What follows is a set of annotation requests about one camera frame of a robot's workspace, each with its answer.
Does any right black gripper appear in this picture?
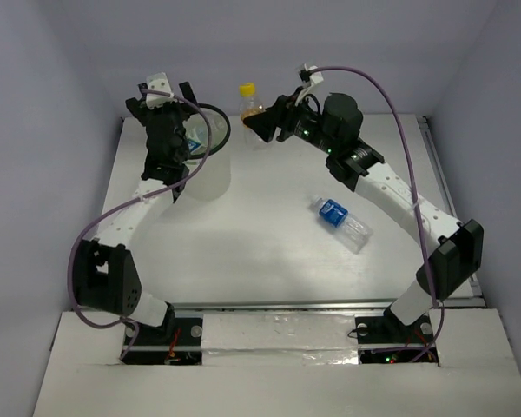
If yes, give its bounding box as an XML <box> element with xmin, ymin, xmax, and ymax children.
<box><xmin>244</xmin><ymin>85</ymin><xmax>339</xmax><ymax>155</ymax></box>

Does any clear bottle yellow cap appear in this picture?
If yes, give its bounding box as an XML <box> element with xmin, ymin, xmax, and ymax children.
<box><xmin>237</xmin><ymin>82</ymin><xmax>273</xmax><ymax>151</ymax></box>

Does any clear bottle lemon label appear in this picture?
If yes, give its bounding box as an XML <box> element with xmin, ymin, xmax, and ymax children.
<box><xmin>184</xmin><ymin>119</ymin><xmax>228</xmax><ymax>160</ymax></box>

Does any clear bottle blue label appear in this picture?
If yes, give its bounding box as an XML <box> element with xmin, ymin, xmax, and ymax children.
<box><xmin>309</xmin><ymin>195</ymin><xmax>373</xmax><ymax>254</ymax></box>

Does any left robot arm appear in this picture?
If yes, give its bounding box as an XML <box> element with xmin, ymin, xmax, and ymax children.
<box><xmin>68</xmin><ymin>74</ymin><xmax>199</xmax><ymax>343</ymax></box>

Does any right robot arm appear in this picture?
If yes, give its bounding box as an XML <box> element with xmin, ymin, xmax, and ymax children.
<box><xmin>243</xmin><ymin>93</ymin><xmax>484</xmax><ymax>341</ymax></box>

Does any white bin black rim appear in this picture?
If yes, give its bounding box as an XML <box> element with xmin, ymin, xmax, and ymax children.
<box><xmin>184</xmin><ymin>103</ymin><xmax>231</xmax><ymax>201</ymax></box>

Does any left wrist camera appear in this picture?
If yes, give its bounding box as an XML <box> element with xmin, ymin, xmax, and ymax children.
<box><xmin>139</xmin><ymin>72</ymin><xmax>174</xmax><ymax>109</ymax></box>

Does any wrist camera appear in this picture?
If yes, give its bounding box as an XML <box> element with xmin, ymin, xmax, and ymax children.
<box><xmin>139</xmin><ymin>72</ymin><xmax>174</xmax><ymax>109</ymax></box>
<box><xmin>294</xmin><ymin>63</ymin><xmax>324</xmax><ymax>106</ymax></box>

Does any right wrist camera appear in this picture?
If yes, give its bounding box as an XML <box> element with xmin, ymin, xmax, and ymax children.
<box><xmin>294</xmin><ymin>63</ymin><xmax>324</xmax><ymax>106</ymax></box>

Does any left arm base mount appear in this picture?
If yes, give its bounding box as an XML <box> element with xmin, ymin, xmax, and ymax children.
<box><xmin>122</xmin><ymin>305</ymin><xmax>203</xmax><ymax>366</ymax></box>

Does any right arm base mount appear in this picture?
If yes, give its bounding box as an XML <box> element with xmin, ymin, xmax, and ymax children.
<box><xmin>346</xmin><ymin>309</ymin><xmax>439</xmax><ymax>365</ymax></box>

